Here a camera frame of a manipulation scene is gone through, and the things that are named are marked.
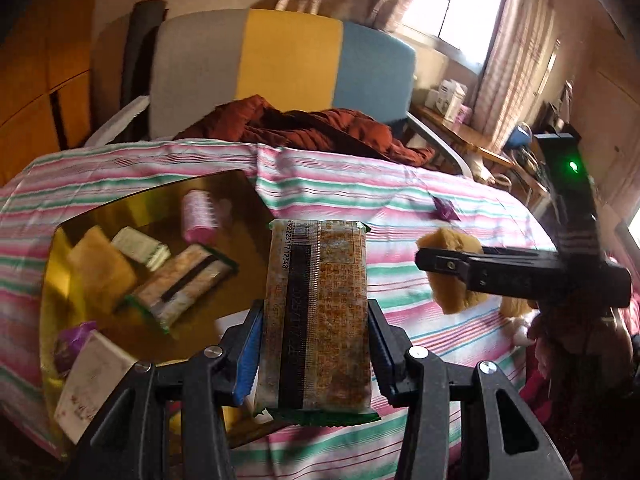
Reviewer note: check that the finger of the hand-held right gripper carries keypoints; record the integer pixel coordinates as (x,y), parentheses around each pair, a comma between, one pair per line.
(450,264)

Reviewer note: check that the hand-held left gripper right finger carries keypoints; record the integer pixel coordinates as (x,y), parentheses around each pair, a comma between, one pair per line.
(382,360)

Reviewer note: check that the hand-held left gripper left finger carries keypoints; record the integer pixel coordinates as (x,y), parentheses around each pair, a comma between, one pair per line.
(247,360)

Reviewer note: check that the yellow plush toy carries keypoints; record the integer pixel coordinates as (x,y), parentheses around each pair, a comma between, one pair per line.
(515,310)
(455,297)

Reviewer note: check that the green-edged snack packet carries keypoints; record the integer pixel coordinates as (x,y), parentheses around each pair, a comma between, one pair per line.
(320,310)
(180,285)

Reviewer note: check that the pink hair roller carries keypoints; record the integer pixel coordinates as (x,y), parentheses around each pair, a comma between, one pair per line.
(200,215)

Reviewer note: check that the yellow sponge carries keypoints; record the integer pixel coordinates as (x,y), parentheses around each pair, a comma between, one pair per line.
(100,270)

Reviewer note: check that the gold tin tray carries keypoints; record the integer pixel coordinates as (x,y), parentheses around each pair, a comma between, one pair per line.
(150,200)

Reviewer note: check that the person's right hand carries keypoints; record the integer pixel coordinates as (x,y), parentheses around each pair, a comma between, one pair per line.
(585,345)

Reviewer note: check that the purple foil packet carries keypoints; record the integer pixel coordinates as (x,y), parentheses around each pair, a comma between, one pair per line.
(75,345)
(445,208)

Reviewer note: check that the blue round object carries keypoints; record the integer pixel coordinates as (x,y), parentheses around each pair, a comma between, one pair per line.
(520,136)

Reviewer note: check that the striped bed sheet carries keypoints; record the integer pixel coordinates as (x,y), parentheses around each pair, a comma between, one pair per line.
(350,195)

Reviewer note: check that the wooden side table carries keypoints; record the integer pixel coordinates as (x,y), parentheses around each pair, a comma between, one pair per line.
(465,135)

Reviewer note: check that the pink small box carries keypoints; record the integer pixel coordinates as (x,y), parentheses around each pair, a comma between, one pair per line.
(462,114)

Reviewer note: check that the white box with red label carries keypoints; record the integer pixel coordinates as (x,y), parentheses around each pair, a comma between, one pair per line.
(95,385)

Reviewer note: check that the green and white small box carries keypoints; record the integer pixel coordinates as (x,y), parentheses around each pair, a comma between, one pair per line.
(140,247)

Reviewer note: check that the white carton box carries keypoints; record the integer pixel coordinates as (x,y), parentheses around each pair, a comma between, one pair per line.
(447,100)

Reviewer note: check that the red-brown quilted jacket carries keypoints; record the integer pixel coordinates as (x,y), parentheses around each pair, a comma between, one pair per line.
(325,130)

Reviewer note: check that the window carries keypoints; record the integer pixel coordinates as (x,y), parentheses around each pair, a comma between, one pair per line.
(460,5)

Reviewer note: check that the grey yellow blue headboard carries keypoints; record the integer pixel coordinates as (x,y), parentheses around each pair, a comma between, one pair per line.
(290,60)

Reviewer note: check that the wooden wardrobe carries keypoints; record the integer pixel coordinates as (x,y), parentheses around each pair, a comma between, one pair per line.
(30,110)

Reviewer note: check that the grey bed frame rail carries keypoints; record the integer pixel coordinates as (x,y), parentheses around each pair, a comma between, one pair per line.
(440,140)

